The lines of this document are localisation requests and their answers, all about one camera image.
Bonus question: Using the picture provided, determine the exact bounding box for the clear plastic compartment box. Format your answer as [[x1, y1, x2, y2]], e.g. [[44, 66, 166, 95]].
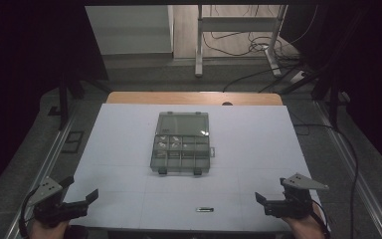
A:
[[149, 111, 216, 176]]

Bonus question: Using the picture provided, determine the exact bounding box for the black metal stand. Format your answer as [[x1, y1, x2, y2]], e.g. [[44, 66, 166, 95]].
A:
[[280, 63, 351, 130], [48, 74, 110, 131]]

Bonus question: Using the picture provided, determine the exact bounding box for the tangle of black floor cables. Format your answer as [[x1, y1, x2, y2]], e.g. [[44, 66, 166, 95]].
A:
[[201, 4, 319, 94]]

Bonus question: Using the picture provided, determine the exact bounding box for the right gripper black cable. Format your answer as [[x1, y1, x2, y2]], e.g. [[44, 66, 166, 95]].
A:
[[311, 198, 332, 239]]

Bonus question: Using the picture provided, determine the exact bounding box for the white table sheet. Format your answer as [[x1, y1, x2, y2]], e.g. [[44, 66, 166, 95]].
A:
[[63, 103, 327, 232]]

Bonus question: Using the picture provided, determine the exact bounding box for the white cabinet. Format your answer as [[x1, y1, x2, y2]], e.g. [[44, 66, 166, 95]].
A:
[[85, 4, 175, 56]]

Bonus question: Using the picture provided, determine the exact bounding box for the person's right hand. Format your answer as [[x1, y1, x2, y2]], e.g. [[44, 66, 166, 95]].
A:
[[281, 201, 330, 239]]

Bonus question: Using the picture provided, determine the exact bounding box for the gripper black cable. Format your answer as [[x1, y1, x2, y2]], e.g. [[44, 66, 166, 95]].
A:
[[311, 198, 332, 239], [18, 188, 40, 239]]

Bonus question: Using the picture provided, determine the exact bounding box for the black floor plate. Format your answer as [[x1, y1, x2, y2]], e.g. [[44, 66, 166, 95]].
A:
[[61, 130, 86, 154]]

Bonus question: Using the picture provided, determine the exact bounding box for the person's left hand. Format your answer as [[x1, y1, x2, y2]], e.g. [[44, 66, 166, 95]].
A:
[[29, 219, 71, 239]]

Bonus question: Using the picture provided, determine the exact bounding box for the aluminium rail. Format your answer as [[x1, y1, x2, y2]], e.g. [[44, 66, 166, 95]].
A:
[[3, 108, 79, 239], [312, 99, 382, 239]]

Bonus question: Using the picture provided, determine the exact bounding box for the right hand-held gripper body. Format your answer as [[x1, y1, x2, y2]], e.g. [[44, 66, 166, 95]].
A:
[[264, 172, 330, 220]]

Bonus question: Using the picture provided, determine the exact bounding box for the white desk frame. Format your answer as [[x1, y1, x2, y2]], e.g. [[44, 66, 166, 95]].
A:
[[194, 4, 288, 79]]

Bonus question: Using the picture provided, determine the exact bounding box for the white power strip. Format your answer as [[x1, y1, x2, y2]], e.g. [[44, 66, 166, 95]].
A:
[[264, 46, 284, 78]]

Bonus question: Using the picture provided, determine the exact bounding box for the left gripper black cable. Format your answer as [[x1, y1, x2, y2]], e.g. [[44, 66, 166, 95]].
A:
[[18, 188, 40, 239]]

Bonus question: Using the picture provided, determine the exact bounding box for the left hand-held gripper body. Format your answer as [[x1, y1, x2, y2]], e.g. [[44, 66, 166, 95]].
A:
[[27, 176, 90, 229]]

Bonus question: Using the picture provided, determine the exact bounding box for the long black cable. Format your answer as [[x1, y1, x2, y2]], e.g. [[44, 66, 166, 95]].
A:
[[291, 109, 360, 239]]

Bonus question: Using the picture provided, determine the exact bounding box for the wooden table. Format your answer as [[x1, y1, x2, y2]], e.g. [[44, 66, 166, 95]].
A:
[[105, 91, 285, 107]]

